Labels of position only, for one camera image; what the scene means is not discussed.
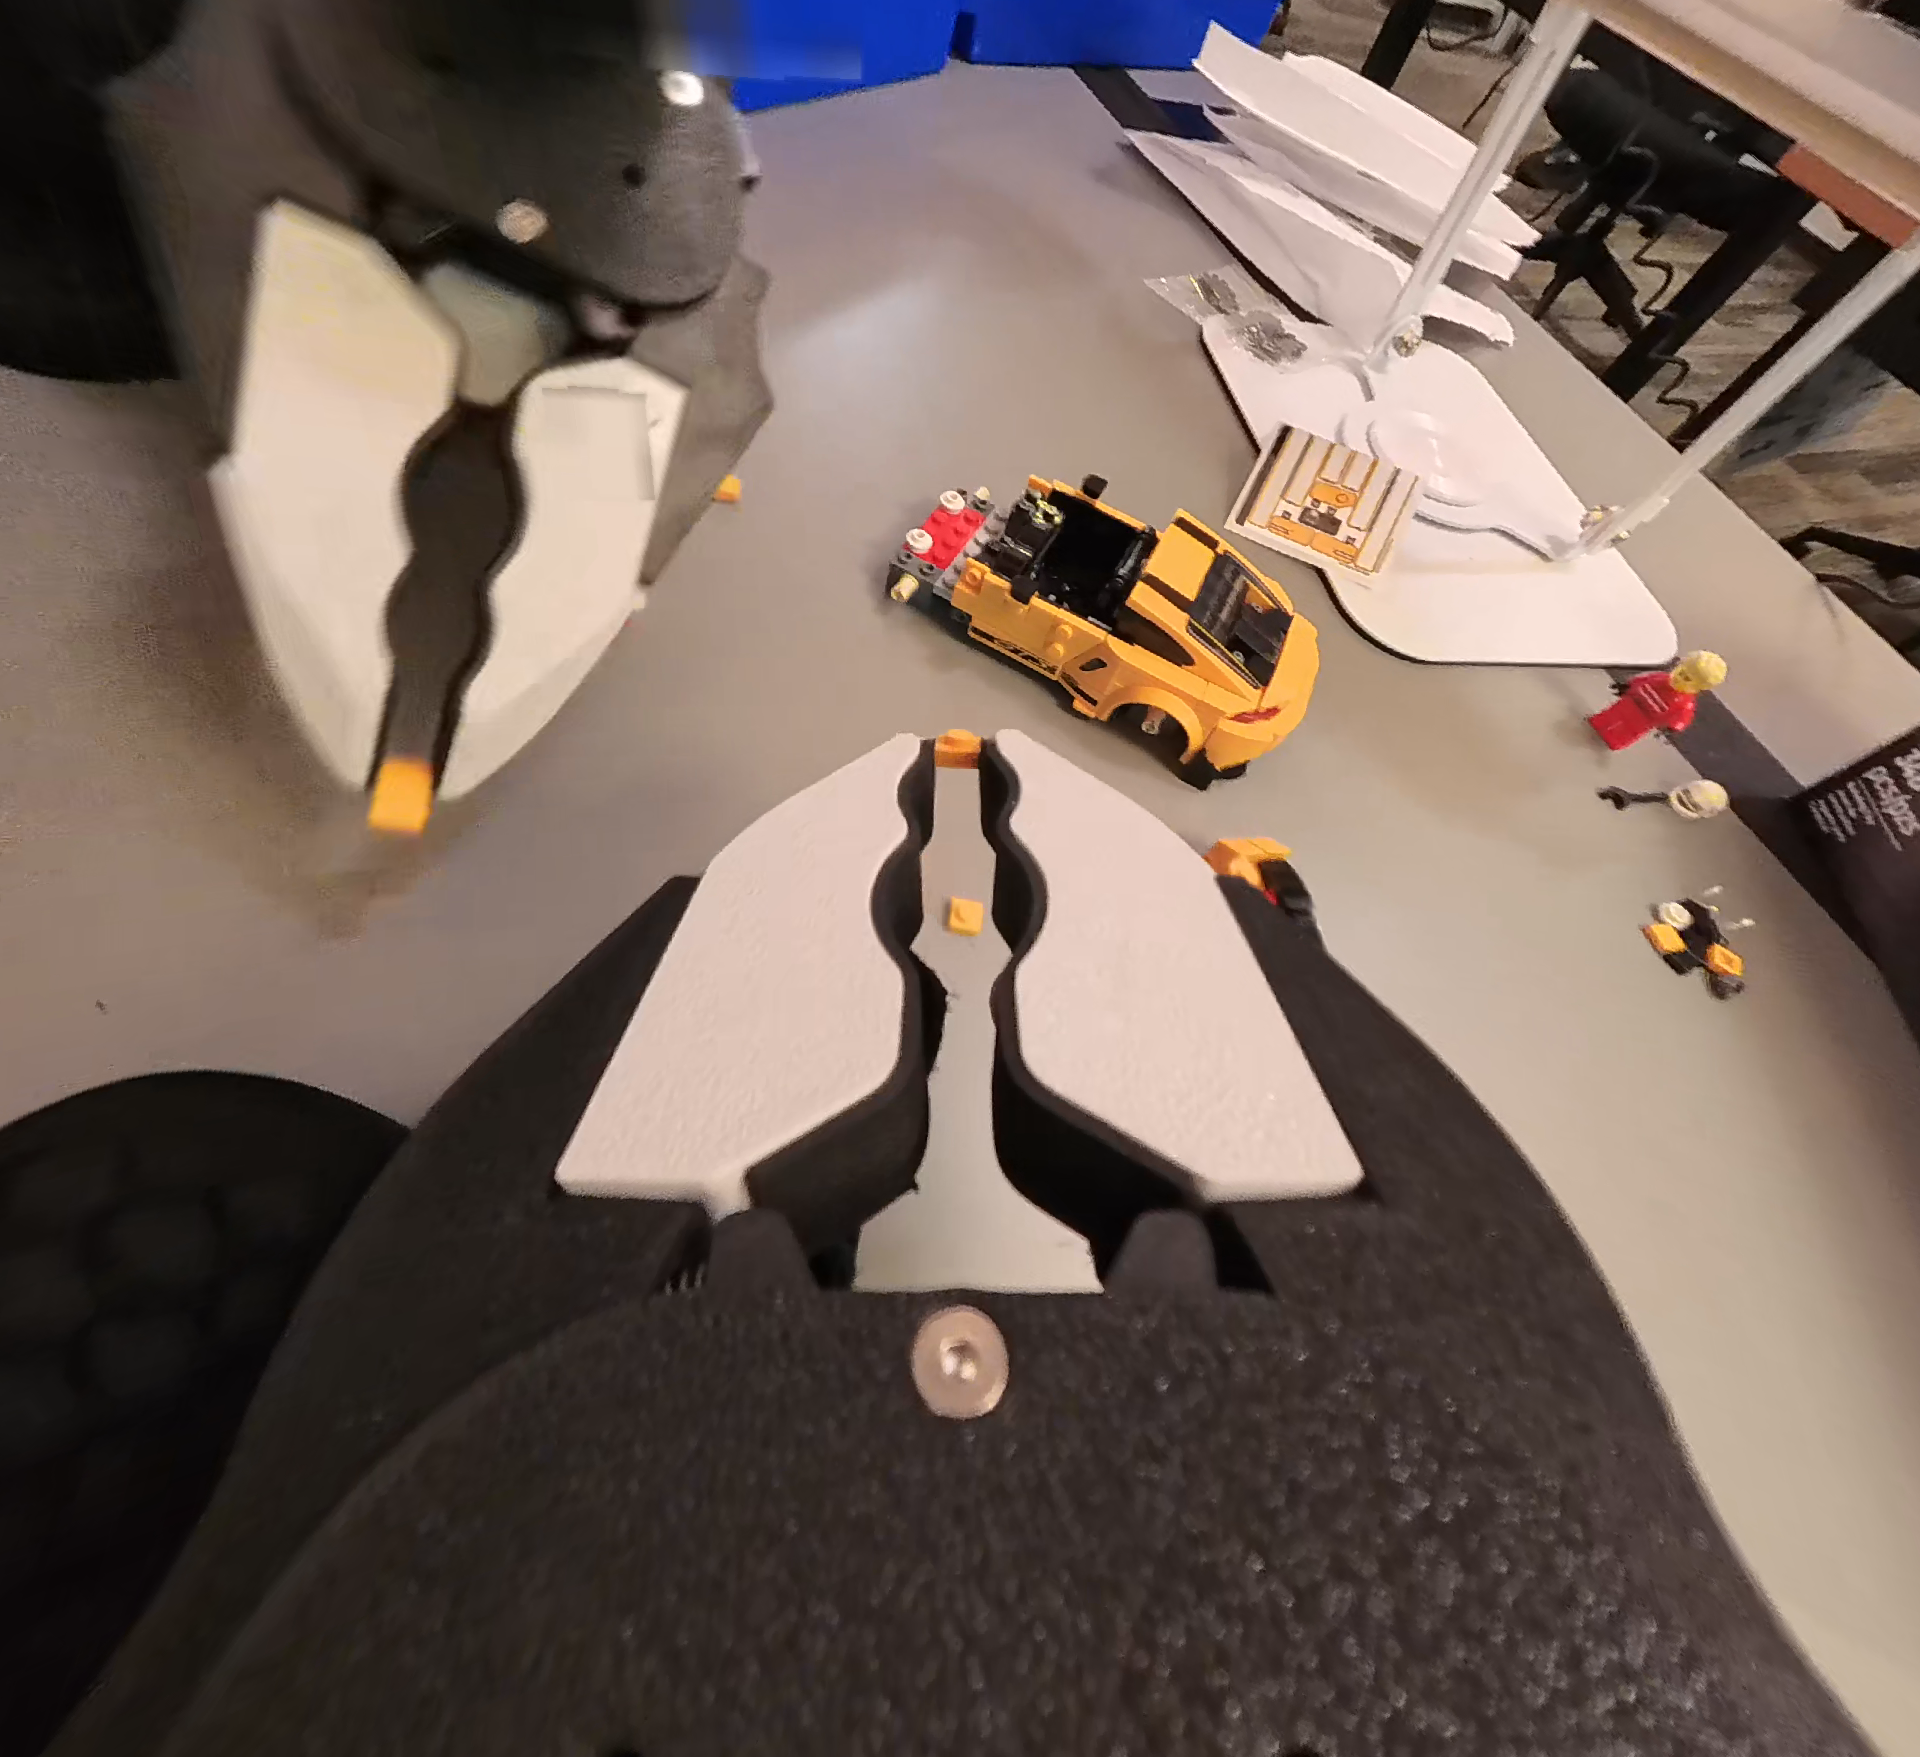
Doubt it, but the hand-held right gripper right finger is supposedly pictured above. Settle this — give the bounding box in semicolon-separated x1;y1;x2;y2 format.
975;728;1369;1291

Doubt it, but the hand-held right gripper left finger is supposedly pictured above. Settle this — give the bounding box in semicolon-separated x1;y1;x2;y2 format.
554;728;953;1291

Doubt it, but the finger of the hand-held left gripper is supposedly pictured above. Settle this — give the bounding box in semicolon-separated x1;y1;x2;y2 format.
207;197;480;801
428;356;691;801

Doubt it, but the person's left forearm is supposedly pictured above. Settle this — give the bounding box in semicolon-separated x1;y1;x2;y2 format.
0;0;228;383

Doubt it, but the black orange lego bumper assembly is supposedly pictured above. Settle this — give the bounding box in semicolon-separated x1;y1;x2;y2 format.
1204;835;1323;929

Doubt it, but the yellow lego car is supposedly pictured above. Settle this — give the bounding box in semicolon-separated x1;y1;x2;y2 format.
883;471;1325;792

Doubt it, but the small black orange lego assembly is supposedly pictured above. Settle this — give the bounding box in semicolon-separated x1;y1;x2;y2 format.
1642;882;1758;1002

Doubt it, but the lego sticker sheet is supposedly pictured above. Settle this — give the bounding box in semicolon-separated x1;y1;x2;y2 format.
1225;423;1423;576

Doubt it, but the red lego minifigure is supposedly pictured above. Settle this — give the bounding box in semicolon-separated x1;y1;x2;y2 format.
1587;647;1731;758

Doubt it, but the dark lego set box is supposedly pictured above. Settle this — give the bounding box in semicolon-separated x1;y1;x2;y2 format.
1779;723;1920;1041

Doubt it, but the white stand with metal poles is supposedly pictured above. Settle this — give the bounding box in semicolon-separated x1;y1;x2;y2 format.
1200;0;1920;667

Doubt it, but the white paper scrap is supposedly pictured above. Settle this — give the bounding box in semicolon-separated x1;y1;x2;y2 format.
1123;22;1544;356

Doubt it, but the black office chair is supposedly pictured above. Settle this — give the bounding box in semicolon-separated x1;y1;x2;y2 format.
1529;62;1813;339

